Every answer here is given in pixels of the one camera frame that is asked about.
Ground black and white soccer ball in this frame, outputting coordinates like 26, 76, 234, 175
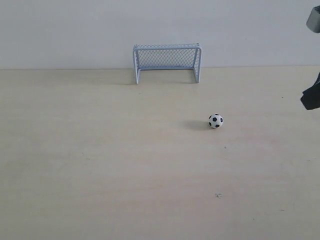
208, 113, 224, 129

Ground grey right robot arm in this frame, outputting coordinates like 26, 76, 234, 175
300, 5, 320, 111

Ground light blue plastic mesh basket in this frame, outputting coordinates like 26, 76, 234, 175
132, 43, 202, 84

